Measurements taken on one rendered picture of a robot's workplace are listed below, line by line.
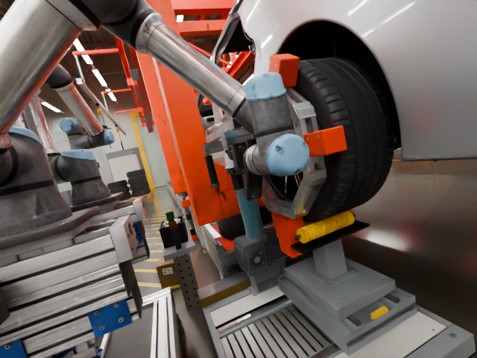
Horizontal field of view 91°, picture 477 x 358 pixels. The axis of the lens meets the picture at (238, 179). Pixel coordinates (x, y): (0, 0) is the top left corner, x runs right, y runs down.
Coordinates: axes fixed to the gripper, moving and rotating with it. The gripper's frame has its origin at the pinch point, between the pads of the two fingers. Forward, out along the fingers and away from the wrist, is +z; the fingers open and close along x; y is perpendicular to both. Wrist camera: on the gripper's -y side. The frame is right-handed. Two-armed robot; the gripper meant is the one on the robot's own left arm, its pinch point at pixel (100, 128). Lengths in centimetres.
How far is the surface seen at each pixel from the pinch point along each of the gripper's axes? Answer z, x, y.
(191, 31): 176, 54, -146
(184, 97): -30, 60, -8
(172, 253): -44, 47, 73
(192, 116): -30, 63, 2
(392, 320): -84, 136, 94
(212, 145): -57, 74, 21
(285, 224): -72, 100, 56
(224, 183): -26, 78, 42
